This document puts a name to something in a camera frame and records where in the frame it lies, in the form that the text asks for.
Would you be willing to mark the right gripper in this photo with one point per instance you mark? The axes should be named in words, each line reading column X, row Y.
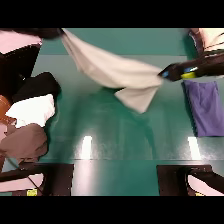
column 176, row 71

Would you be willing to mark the bright white garment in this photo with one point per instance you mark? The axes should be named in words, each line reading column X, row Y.
column 31, row 111

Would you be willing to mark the grey-brown garment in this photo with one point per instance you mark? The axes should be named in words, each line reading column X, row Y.
column 25, row 141

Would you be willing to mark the purple garment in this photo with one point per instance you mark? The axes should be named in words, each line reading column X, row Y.
column 208, row 106

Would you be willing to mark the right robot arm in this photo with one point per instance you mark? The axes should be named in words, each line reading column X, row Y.
column 213, row 65

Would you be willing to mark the rust brown garment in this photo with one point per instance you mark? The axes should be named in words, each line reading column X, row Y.
column 4, row 108

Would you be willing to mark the black garment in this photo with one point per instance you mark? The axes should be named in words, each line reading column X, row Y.
column 35, row 85

